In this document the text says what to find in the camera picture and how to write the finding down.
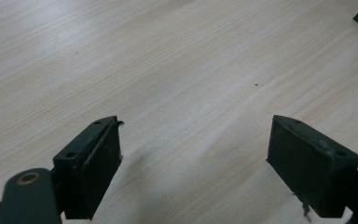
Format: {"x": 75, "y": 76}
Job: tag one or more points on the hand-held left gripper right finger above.
{"x": 307, "y": 168}

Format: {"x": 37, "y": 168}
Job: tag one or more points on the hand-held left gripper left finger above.
{"x": 87, "y": 168}

